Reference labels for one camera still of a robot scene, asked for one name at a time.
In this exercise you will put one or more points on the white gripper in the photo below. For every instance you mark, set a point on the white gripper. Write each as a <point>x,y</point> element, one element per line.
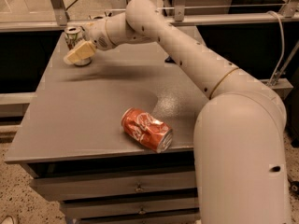
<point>97,34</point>

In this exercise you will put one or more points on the white green 7up can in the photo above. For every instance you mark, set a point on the white green 7up can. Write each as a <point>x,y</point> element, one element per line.
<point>73,36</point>

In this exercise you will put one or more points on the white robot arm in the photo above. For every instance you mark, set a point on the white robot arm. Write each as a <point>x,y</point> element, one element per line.
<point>238,143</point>

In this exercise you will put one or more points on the blue rxbar wrapper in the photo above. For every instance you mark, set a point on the blue rxbar wrapper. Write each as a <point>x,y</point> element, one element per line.
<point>168,60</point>

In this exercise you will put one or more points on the crushed red coca-cola can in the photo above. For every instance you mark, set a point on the crushed red coca-cola can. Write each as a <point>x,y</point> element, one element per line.
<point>147,130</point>

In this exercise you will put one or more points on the grey drawer cabinet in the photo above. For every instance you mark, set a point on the grey drawer cabinet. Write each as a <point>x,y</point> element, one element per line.
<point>73,124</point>

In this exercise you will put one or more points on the top grey drawer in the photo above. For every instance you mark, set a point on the top grey drawer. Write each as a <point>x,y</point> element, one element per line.
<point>113,184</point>

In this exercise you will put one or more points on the grey drawer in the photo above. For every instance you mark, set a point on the grey drawer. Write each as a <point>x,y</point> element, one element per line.
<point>167,217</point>
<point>89,210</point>
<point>113,184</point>

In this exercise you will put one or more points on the middle grey drawer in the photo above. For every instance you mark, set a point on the middle grey drawer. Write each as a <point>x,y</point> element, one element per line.
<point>89,210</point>

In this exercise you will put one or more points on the white shoe tip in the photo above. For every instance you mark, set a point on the white shoe tip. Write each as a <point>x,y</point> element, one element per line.
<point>9,220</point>

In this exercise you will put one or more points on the bottom grey drawer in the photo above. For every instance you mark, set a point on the bottom grey drawer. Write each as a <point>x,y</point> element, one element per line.
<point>167,217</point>

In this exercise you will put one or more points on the black tool on floor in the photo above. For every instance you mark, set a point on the black tool on floor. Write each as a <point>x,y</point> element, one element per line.
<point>294,187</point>

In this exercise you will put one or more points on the grey metal railing frame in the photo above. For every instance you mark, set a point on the grey metal railing frame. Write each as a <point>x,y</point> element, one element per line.
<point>35,15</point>

